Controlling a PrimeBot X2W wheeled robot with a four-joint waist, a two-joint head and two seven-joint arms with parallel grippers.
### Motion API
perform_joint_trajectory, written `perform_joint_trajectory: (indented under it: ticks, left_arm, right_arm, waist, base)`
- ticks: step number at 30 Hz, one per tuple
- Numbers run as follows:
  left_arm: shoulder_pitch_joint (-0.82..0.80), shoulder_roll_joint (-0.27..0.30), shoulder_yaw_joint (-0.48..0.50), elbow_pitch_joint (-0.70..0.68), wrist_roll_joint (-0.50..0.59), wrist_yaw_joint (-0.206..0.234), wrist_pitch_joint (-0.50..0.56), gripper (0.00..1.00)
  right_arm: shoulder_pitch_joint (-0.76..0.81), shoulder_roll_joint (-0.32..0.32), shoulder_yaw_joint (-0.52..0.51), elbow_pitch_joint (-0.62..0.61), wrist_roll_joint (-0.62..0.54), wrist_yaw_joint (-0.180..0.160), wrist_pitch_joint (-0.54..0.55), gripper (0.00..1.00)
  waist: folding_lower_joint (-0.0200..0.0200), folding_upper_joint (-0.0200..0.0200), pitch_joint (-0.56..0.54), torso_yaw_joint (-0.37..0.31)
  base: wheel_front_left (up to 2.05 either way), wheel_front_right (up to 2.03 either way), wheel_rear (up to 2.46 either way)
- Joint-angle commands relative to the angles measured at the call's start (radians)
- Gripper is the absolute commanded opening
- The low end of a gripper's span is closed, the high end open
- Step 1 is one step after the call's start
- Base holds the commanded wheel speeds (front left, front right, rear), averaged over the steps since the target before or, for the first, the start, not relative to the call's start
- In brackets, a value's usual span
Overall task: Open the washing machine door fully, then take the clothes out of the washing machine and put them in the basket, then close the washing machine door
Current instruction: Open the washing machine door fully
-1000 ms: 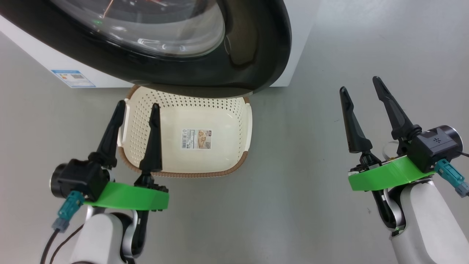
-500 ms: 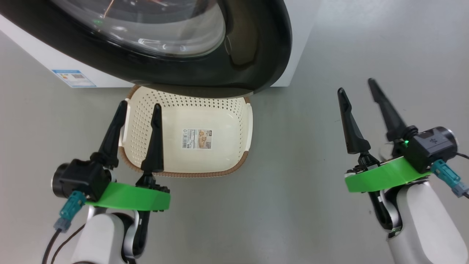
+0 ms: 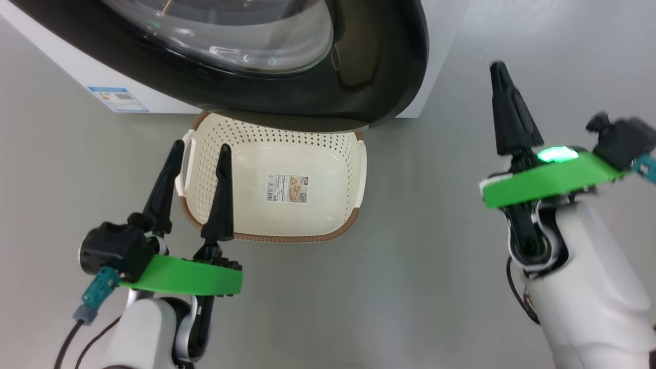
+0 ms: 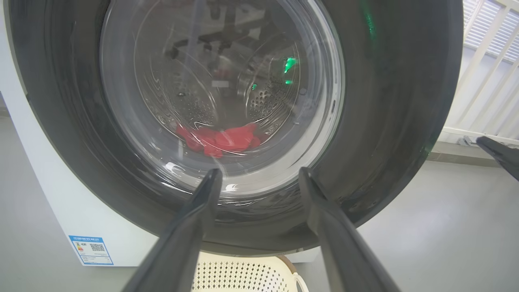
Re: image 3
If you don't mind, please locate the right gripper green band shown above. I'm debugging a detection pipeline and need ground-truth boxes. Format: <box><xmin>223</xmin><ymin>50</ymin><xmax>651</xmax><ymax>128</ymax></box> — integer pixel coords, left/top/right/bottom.
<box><xmin>481</xmin><ymin>61</ymin><xmax>629</xmax><ymax>209</ymax></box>

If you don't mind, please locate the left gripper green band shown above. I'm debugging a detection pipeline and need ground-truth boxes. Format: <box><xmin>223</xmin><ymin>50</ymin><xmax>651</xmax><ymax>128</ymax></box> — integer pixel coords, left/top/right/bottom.
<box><xmin>120</xmin><ymin>139</ymin><xmax>243</xmax><ymax>297</ymax></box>

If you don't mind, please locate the black round glass door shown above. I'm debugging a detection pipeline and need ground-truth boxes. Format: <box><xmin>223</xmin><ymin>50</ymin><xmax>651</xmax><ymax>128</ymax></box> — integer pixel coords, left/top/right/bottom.
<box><xmin>9</xmin><ymin>0</ymin><xmax>429</xmax><ymax>134</ymax></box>

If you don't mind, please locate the paper label on basket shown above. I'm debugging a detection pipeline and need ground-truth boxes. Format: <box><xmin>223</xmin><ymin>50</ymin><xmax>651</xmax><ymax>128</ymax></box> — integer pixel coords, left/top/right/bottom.
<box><xmin>265</xmin><ymin>173</ymin><xmax>310</xmax><ymax>204</ymax></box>

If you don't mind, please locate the cream perforated laundry basket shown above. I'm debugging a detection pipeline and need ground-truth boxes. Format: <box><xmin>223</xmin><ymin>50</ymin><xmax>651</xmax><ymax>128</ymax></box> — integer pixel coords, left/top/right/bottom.
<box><xmin>175</xmin><ymin>110</ymin><xmax>367</xmax><ymax>243</ymax></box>

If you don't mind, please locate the white front-load washing machine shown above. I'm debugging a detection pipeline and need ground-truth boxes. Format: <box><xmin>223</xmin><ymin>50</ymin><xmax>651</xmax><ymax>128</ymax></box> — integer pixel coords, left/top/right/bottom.
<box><xmin>0</xmin><ymin>0</ymin><xmax>464</xmax><ymax>119</ymax></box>

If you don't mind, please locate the blue energy label sticker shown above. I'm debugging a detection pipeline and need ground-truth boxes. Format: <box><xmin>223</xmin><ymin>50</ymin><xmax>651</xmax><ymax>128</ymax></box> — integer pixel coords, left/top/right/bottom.
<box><xmin>87</xmin><ymin>86</ymin><xmax>150</xmax><ymax>113</ymax></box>

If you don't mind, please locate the left cable teal connector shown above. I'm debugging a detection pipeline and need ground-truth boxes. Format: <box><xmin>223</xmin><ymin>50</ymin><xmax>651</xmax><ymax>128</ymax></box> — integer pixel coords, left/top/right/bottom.
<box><xmin>54</xmin><ymin>266</ymin><xmax>122</xmax><ymax>369</ymax></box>

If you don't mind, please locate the cable teal connector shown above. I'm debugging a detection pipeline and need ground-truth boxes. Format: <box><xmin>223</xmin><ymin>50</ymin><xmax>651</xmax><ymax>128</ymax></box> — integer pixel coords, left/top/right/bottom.
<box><xmin>631</xmin><ymin>153</ymin><xmax>656</xmax><ymax>185</ymax></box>
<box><xmin>54</xmin><ymin>266</ymin><xmax>122</xmax><ymax>369</ymax></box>

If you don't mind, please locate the right cable teal connector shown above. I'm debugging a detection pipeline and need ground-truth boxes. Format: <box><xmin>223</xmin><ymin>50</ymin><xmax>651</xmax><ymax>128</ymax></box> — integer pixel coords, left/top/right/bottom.
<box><xmin>631</xmin><ymin>153</ymin><xmax>656</xmax><ymax>185</ymax></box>

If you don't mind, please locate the thin black left cable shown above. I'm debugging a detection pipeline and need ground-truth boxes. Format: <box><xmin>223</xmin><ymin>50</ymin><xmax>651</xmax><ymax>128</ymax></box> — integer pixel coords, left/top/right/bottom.
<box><xmin>76</xmin><ymin>317</ymin><xmax>121</xmax><ymax>369</ymax></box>

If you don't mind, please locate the thin black cable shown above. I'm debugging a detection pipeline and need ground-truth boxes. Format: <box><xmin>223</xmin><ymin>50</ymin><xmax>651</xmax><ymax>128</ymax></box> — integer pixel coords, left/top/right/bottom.
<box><xmin>76</xmin><ymin>317</ymin><xmax>121</xmax><ymax>369</ymax></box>
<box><xmin>506</xmin><ymin>256</ymin><xmax>540</xmax><ymax>325</ymax></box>

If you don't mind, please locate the thin black right cable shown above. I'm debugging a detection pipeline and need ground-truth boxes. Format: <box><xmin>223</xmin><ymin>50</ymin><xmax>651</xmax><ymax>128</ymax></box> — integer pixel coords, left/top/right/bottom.
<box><xmin>506</xmin><ymin>256</ymin><xmax>540</xmax><ymax>325</ymax></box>

